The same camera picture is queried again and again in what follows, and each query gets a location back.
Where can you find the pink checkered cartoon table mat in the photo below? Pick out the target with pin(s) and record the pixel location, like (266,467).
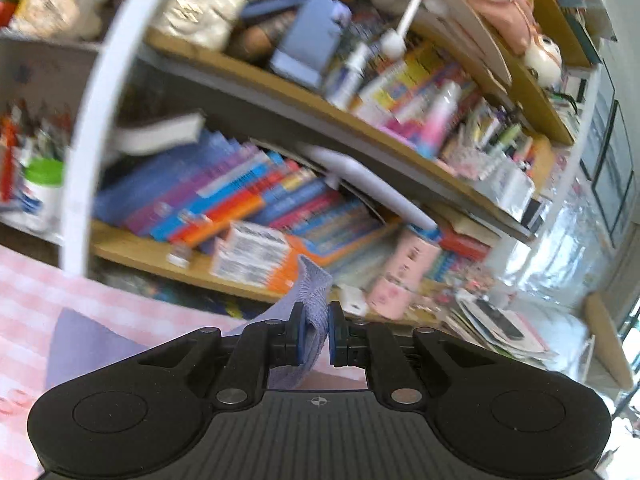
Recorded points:
(33,295)

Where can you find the white charger block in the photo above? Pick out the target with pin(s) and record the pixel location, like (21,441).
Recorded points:
(352,300)

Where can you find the white quilted handbag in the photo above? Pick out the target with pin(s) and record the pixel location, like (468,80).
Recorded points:
(205,23)

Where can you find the blue box on shelf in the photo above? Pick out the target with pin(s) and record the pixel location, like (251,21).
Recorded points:
(307,48)

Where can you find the white spray bottle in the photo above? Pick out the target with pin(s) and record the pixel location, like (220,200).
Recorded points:
(344,82)

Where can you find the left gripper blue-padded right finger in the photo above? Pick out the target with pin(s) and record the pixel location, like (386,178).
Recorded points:
(376,350)

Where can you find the row of leaning books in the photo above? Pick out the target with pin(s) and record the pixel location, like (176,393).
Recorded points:
(190,195)

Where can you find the upper orange white box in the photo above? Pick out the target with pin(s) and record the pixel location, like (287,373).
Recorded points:
(266,258)

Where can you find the white tablet on books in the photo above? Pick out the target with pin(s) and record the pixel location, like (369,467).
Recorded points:
(366,181)

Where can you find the purple and pink knit sweater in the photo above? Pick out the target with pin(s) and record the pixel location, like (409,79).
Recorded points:
(200,339)

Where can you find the pink cartoon cylinder holder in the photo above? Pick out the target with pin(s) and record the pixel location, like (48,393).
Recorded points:
(416,251)

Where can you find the white and wood bookshelf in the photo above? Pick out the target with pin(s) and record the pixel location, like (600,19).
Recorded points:
(251,103)

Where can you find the white jar green lid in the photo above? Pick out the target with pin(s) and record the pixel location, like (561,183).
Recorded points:
(41,193)

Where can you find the stack of magazines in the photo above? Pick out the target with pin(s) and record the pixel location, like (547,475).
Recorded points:
(536,335)

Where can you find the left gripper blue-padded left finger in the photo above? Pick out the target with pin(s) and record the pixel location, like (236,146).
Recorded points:
(253,354)

